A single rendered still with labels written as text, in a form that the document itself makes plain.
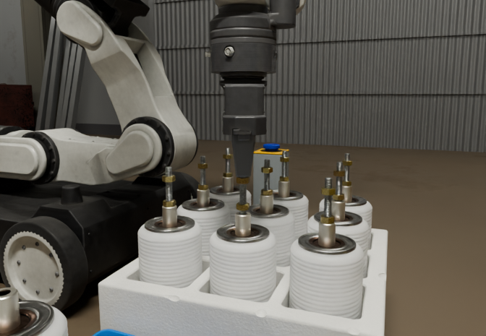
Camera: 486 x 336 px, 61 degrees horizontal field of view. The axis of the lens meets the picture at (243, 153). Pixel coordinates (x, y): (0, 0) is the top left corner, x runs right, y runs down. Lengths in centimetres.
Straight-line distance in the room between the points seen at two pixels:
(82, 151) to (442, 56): 305
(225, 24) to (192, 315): 38
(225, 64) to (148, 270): 31
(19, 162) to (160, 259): 67
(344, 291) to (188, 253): 22
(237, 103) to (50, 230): 51
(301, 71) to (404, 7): 96
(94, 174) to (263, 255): 63
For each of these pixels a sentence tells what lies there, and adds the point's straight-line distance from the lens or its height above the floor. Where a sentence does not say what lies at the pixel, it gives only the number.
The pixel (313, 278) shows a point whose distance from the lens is 54.
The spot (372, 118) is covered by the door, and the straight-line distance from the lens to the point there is 367.
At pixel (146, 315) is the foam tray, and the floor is 15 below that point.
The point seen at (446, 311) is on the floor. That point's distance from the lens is 101.
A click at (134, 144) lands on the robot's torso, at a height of 34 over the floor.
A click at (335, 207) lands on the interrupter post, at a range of 66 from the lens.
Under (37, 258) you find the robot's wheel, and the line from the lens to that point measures 95.
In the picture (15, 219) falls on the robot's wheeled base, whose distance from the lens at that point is 107.
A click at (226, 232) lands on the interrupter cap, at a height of 25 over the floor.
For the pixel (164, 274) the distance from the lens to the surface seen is 62.
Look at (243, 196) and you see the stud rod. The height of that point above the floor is 31.
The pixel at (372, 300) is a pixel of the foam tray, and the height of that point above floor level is 18.
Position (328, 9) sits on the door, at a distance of 378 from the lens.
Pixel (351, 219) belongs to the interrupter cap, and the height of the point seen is 25.
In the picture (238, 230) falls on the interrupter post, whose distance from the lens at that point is 58.
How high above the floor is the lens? 45
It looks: 8 degrees down
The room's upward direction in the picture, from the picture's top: straight up
